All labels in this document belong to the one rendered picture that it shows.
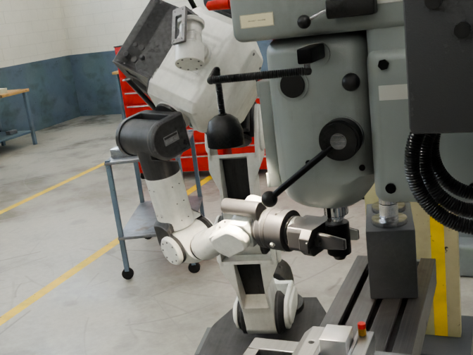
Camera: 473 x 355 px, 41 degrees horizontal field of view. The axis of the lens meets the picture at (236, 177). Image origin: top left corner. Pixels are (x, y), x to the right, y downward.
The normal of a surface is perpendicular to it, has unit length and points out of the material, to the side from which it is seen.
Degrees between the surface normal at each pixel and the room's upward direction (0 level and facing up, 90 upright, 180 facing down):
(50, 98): 90
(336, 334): 0
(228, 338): 0
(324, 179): 109
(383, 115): 90
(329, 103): 90
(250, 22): 90
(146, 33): 57
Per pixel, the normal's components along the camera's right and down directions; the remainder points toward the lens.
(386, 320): -0.12, -0.96
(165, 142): 0.71, 0.11
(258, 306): -0.20, -0.72
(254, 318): -0.17, 0.49
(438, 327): -0.38, 0.29
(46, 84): 0.92, -0.01
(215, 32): -0.23, -0.28
